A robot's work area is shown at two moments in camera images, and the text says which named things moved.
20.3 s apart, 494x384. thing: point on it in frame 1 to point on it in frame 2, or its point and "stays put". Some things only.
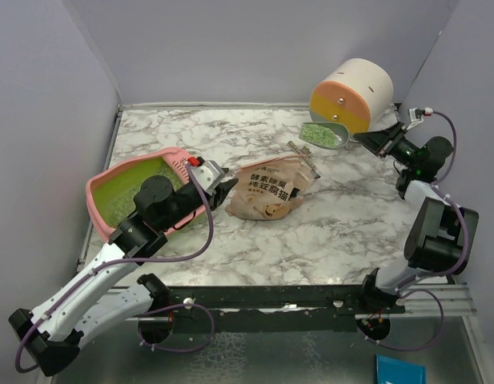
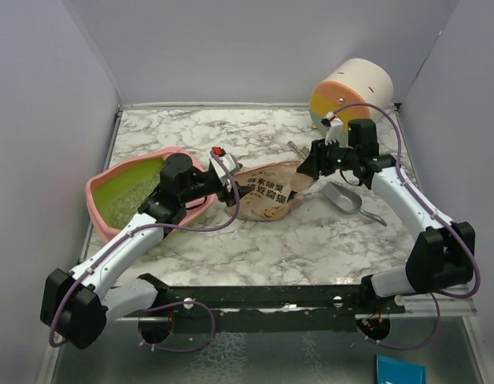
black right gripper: x=382 y=142 to x=316 y=160
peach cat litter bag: x=270 y=189 stays put
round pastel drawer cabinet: x=357 y=95 stays put
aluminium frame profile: x=455 y=300 stays put
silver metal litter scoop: x=327 y=134 to x=347 y=200
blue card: x=394 y=371 stays put
